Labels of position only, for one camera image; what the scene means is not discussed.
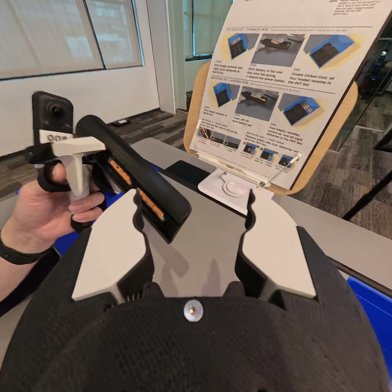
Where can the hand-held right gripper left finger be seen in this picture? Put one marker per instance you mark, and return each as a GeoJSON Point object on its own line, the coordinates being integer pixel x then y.
{"type": "Point", "coordinates": [113, 254]}

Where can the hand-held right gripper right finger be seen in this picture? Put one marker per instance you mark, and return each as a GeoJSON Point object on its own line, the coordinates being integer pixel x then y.
{"type": "Point", "coordinates": [275, 251]}

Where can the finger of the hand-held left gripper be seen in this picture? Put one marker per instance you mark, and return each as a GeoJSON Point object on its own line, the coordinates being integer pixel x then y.
{"type": "Point", "coordinates": [79, 145]}

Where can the blue plastic bin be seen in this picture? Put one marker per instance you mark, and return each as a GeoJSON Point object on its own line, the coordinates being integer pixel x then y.
{"type": "Point", "coordinates": [376, 306]}
{"type": "Point", "coordinates": [67, 242]}

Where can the orange aaa battery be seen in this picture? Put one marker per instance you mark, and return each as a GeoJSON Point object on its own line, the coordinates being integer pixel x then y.
{"type": "Point", "coordinates": [121, 172]}
{"type": "Point", "coordinates": [150, 203]}

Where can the black remote control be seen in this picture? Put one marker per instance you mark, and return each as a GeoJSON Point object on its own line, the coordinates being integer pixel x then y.
{"type": "Point", "coordinates": [147, 171]}

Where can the person's left hand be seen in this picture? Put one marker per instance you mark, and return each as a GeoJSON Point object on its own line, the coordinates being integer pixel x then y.
{"type": "Point", "coordinates": [36, 214]}

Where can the white board stand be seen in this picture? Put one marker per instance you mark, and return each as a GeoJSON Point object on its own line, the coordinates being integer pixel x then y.
{"type": "Point", "coordinates": [214, 186]}

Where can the black wristband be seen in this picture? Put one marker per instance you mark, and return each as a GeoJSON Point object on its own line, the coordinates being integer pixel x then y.
{"type": "Point", "coordinates": [18, 255]}

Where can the window with white blind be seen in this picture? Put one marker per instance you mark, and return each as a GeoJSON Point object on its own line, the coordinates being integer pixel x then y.
{"type": "Point", "coordinates": [61, 36]}

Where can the black textured mat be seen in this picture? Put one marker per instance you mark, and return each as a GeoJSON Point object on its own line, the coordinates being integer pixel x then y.
{"type": "Point", "coordinates": [186, 171]}

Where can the instruction poster board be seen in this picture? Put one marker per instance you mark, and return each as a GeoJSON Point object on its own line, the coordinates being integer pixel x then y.
{"type": "Point", "coordinates": [275, 92]}

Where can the narrow window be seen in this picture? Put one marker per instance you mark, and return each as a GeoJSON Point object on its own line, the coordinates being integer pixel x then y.
{"type": "Point", "coordinates": [211, 27]}

